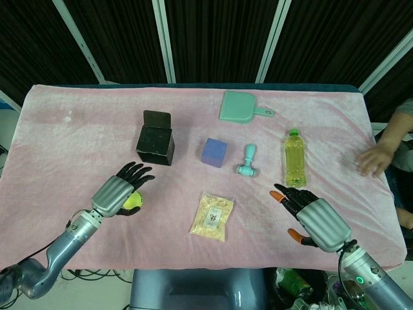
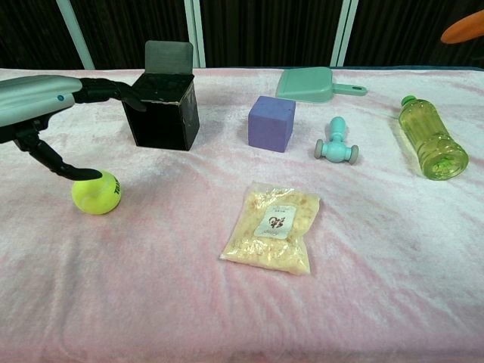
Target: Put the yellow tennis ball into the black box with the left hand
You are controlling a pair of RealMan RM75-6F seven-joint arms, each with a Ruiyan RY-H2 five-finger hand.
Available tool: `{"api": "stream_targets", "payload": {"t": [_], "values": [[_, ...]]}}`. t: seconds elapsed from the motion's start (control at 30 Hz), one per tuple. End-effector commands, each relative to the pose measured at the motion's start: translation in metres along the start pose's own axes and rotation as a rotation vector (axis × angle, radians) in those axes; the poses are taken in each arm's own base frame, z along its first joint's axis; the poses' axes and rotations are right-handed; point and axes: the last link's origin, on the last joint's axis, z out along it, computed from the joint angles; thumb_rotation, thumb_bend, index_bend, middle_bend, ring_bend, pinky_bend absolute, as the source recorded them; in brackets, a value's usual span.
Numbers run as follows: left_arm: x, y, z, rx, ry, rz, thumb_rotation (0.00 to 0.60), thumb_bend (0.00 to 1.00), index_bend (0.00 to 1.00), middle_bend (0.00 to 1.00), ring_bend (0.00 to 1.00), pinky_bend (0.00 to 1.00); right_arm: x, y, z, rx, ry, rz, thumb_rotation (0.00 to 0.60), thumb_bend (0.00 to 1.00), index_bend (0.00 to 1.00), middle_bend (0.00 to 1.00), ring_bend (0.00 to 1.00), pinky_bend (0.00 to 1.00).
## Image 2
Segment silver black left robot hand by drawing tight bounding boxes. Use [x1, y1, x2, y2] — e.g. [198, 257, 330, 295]
[0, 74, 147, 182]

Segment white right hand orange fingertips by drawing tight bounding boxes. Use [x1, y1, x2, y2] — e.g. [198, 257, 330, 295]
[440, 9, 484, 45]

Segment yellow tennis ball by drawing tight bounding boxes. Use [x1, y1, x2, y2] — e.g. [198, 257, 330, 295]
[71, 170, 124, 216]

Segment black open cardboard box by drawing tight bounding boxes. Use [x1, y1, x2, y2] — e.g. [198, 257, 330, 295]
[123, 40, 200, 151]

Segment green plastic bottle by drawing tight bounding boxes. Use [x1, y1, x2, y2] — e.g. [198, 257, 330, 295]
[399, 95, 470, 182]

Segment teal plastic dustpan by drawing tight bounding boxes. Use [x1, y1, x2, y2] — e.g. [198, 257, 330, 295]
[275, 67, 368, 104]

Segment teal roller toy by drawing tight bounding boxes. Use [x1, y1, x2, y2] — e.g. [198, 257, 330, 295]
[315, 116, 360, 166]

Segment purple foam cube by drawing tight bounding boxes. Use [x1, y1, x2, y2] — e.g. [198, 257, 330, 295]
[247, 95, 296, 154]

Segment yellow snack packet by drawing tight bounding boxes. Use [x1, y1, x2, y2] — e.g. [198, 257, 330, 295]
[219, 180, 325, 274]

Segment pink fluffy cloth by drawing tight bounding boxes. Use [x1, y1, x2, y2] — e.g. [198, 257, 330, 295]
[0, 67, 484, 363]

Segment white frame post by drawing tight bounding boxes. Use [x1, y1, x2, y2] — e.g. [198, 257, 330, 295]
[184, 0, 207, 68]
[56, 0, 95, 70]
[329, 0, 358, 66]

